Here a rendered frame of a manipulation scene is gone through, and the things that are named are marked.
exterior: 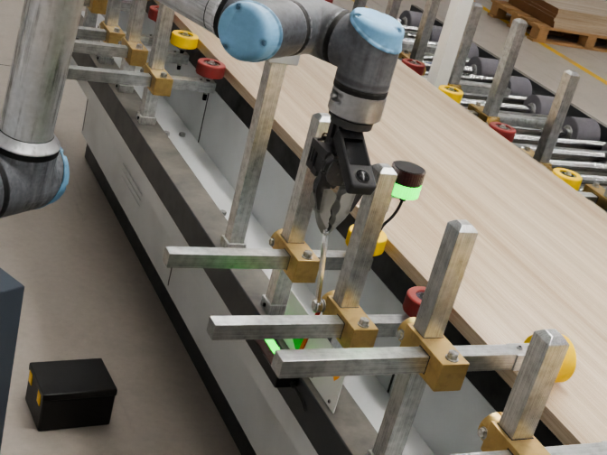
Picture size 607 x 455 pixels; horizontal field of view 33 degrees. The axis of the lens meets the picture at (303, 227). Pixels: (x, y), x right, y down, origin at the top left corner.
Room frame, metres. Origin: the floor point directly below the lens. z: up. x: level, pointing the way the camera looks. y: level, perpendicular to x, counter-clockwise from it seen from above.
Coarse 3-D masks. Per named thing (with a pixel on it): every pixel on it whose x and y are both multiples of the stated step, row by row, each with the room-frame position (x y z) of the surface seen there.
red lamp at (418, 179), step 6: (396, 168) 1.66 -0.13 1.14; (402, 174) 1.65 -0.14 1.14; (408, 174) 1.65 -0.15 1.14; (414, 174) 1.65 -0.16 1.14; (420, 174) 1.66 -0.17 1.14; (396, 180) 1.66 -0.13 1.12; (402, 180) 1.65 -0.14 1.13; (408, 180) 1.65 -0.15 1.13; (414, 180) 1.65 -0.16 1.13; (420, 180) 1.66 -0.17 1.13; (414, 186) 1.66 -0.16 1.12
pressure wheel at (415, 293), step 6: (414, 288) 1.71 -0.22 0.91; (420, 288) 1.72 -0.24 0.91; (408, 294) 1.68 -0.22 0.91; (414, 294) 1.69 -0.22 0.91; (420, 294) 1.70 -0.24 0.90; (408, 300) 1.67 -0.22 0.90; (414, 300) 1.67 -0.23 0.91; (420, 300) 1.67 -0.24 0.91; (408, 306) 1.67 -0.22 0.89; (414, 306) 1.66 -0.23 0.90; (408, 312) 1.67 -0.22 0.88; (414, 312) 1.66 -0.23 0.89
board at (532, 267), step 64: (256, 64) 2.90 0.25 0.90; (320, 64) 3.08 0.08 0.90; (384, 128) 2.62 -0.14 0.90; (448, 128) 2.78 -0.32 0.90; (448, 192) 2.27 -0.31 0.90; (512, 192) 2.39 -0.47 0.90; (576, 192) 2.52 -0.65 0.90; (512, 256) 2.00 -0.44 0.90; (576, 256) 2.09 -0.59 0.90; (512, 320) 1.70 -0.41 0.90; (576, 320) 1.77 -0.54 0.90; (512, 384) 1.51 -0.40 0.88; (576, 384) 1.53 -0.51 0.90
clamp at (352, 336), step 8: (328, 296) 1.66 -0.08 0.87; (328, 304) 1.66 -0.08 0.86; (336, 304) 1.64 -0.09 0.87; (328, 312) 1.65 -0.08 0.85; (336, 312) 1.63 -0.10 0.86; (344, 312) 1.62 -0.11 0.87; (352, 312) 1.63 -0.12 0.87; (360, 312) 1.63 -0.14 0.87; (344, 320) 1.60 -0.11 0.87; (352, 320) 1.60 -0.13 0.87; (344, 328) 1.59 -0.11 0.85; (352, 328) 1.57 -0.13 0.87; (360, 328) 1.58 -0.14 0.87; (368, 328) 1.59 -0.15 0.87; (376, 328) 1.59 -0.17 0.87; (344, 336) 1.59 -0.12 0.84; (352, 336) 1.57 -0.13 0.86; (360, 336) 1.58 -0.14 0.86; (368, 336) 1.58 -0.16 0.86; (376, 336) 1.59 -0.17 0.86; (344, 344) 1.58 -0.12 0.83; (352, 344) 1.57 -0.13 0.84; (360, 344) 1.58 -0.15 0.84; (368, 344) 1.59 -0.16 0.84
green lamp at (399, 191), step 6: (396, 186) 1.66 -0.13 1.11; (402, 186) 1.65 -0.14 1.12; (420, 186) 1.67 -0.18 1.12; (396, 192) 1.65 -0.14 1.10; (402, 192) 1.65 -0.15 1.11; (408, 192) 1.65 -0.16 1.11; (414, 192) 1.66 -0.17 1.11; (402, 198) 1.65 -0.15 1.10; (408, 198) 1.65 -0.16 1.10; (414, 198) 1.66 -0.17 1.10
